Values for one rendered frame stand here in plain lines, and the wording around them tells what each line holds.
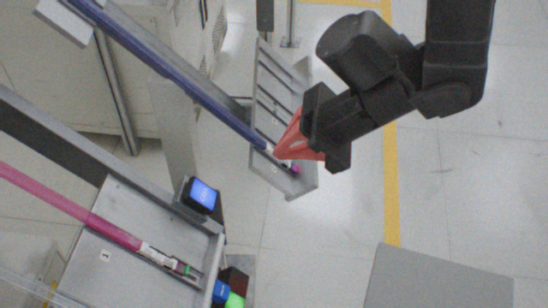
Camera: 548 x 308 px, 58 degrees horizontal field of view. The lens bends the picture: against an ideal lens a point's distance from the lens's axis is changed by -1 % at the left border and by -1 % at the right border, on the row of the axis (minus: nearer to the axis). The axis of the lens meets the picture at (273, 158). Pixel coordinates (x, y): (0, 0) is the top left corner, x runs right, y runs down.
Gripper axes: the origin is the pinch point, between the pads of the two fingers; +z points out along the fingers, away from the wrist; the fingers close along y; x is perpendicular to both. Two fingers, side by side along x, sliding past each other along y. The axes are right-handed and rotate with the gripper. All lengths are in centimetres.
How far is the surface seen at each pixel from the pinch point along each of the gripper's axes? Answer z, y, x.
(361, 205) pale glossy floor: 48, -58, 80
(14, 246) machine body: 53, 3, -13
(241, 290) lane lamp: 21.3, 7.8, 14.5
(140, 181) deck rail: 19.1, 1.7, -8.7
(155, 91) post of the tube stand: 22.5, -18.3, -10.6
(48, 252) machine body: 49, 4, -8
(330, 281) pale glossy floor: 54, -29, 74
